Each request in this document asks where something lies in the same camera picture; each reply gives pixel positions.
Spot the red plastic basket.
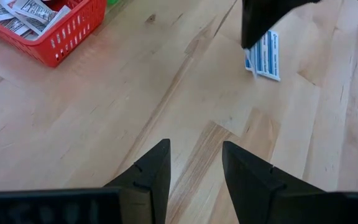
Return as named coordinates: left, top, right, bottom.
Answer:
left=0, top=0, right=108, bottom=68

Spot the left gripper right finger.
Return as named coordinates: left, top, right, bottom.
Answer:
left=222, top=141, right=326, bottom=224

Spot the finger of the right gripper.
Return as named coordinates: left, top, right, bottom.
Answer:
left=241, top=0, right=323, bottom=50

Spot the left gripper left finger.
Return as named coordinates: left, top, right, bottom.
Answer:
left=104, top=139, right=172, bottom=224

